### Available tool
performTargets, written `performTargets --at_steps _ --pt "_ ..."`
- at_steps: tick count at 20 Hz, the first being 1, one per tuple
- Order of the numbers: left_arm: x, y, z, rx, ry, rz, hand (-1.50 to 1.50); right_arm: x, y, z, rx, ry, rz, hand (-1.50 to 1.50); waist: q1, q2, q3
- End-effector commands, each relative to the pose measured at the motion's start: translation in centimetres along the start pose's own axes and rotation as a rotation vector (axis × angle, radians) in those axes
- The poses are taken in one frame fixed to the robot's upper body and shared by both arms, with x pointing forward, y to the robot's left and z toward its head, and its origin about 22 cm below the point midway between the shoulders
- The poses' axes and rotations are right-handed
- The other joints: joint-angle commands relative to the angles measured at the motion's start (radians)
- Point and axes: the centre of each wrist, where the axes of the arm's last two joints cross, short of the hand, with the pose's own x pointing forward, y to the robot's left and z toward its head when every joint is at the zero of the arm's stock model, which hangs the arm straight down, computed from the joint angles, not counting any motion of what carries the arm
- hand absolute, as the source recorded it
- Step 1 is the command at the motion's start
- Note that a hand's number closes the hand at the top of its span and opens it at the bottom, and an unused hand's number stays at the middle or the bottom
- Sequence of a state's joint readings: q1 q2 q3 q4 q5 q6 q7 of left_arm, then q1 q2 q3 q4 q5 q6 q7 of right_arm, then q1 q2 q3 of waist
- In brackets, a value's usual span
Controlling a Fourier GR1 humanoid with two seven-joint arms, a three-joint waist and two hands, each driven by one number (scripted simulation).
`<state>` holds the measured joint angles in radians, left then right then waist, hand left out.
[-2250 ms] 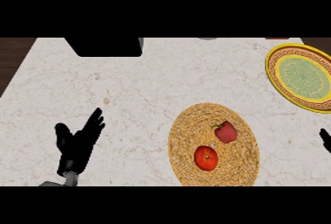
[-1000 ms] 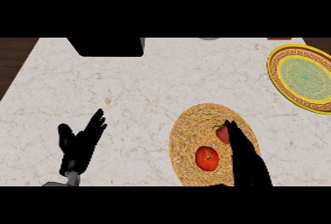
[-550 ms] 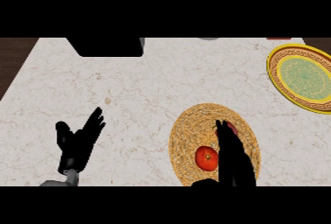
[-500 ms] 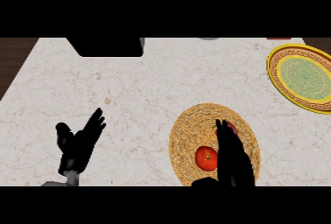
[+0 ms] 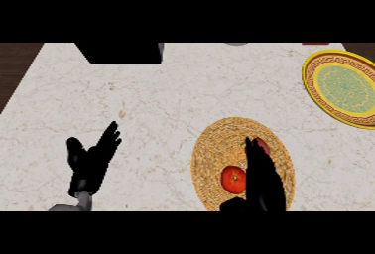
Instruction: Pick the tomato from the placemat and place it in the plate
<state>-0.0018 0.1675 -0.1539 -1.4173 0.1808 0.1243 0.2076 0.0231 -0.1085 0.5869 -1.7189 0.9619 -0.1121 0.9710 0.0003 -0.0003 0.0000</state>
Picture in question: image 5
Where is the black appliance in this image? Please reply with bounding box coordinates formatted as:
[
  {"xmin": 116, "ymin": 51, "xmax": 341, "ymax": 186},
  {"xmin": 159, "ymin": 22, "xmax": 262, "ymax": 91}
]
[{"xmin": 73, "ymin": 42, "xmax": 165, "ymax": 65}]

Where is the round woven straw placemat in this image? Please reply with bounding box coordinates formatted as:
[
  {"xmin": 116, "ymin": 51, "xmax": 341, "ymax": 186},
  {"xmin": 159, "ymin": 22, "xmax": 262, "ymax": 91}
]
[{"xmin": 189, "ymin": 116, "xmax": 296, "ymax": 212}]

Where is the red tomato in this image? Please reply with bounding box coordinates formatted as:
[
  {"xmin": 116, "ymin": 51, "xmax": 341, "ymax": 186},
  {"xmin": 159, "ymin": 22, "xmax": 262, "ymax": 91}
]
[{"xmin": 220, "ymin": 165, "xmax": 249, "ymax": 195}]

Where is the dark red round fruit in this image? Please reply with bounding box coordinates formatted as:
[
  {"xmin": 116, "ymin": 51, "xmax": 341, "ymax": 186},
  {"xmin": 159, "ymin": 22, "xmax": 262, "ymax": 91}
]
[{"xmin": 255, "ymin": 137, "xmax": 273, "ymax": 157}]

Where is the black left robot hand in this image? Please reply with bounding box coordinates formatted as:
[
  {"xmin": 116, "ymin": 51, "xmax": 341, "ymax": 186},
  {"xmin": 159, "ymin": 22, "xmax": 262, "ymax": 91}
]
[{"xmin": 66, "ymin": 120, "xmax": 122, "ymax": 199}]

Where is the yellow patterned green-centred plate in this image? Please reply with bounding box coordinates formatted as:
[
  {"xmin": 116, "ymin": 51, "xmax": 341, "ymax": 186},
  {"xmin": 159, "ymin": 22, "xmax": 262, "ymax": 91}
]
[{"xmin": 299, "ymin": 49, "xmax": 375, "ymax": 130}]

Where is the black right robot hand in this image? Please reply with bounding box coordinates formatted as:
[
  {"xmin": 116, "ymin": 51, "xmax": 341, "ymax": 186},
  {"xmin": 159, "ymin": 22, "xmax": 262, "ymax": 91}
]
[{"xmin": 218, "ymin": 136, "xmax": 287, "ymax": 212}]

